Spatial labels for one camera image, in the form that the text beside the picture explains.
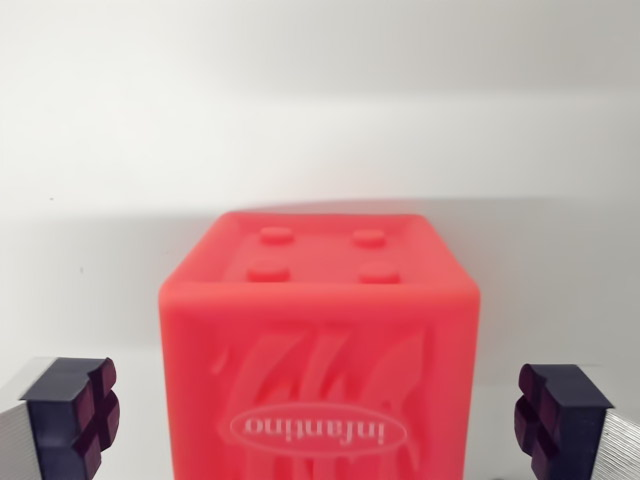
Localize black-padded silver gripper left finger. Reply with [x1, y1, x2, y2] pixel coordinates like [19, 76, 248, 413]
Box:
[0, 356, 121, 480]

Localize black-padded silver gripper right finger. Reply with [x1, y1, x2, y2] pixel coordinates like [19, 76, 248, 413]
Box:
[513, 362, 640, 480]

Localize red soft Infantino cube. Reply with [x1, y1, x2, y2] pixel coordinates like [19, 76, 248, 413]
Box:
[157, 210, 483, 480]

